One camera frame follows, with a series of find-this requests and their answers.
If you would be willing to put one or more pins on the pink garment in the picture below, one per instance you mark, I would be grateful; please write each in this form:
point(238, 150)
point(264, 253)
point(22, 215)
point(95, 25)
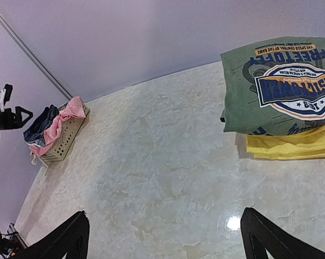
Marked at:
point(59, 121)

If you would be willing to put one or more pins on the green printed folded t-shirt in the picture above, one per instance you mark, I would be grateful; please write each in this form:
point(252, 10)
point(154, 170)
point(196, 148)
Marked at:
point(275, 87)

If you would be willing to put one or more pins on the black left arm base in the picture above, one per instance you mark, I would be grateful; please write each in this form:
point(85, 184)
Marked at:
point(11, 242)

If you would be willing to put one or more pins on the beige perforated laundry basket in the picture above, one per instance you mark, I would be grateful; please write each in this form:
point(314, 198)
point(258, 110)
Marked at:
point(65, 140)

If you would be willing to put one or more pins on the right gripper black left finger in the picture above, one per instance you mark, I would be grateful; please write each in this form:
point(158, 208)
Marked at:
point(69, 240)

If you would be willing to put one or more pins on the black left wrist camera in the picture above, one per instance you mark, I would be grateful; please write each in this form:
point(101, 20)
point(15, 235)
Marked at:
point(5, 95)

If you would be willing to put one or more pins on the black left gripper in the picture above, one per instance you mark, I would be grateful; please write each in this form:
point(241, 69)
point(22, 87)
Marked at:
point(8, 120)

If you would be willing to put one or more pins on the yellow folded t-shirt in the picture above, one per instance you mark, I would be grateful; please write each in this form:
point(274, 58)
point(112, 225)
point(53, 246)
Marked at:
point(306, 145)

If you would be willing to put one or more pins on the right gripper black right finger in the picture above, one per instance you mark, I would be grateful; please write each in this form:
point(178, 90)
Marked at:
point(262, 237)

